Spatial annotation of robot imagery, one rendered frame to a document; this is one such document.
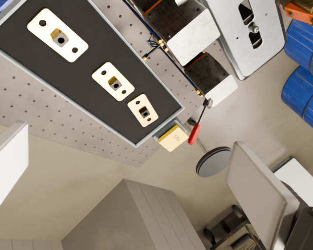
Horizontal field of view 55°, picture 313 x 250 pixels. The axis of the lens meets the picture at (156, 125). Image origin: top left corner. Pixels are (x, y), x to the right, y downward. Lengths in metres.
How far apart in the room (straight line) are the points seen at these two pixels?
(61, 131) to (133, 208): 1.63
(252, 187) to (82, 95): 0.40
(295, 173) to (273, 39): 3.59
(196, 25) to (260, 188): 0.48
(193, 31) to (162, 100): 0.15
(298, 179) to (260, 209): 4.27
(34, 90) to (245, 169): 0.94
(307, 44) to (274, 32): 1.64
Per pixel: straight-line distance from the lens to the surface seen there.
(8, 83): 1.05
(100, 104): 0.55
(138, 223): 2.67
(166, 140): 0.70
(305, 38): 2.60
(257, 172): 0.17
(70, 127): 1.21
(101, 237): 2.97
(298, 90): 3.08
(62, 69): 0.49
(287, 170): 4.49
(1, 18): 0.44
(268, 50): 0.98
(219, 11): 0.78
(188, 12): 0.62
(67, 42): 0.47
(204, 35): 0.64
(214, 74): 0.85
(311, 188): 4.38
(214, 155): 2.09
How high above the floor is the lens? 1.57
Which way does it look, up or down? 39 degrees down
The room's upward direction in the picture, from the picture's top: 147 degrees clockwise
